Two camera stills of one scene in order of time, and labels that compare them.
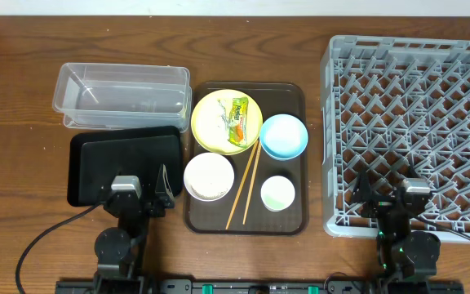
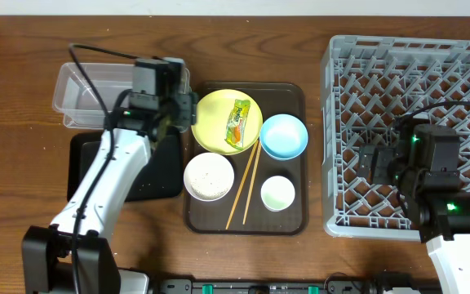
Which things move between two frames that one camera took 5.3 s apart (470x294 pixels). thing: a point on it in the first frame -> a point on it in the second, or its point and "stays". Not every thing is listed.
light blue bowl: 283,136 stays
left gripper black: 138,204 -> 184,109
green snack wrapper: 237,122 stays
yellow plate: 210,130 stays
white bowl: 209,176 stays
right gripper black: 363,194 -> 383,154
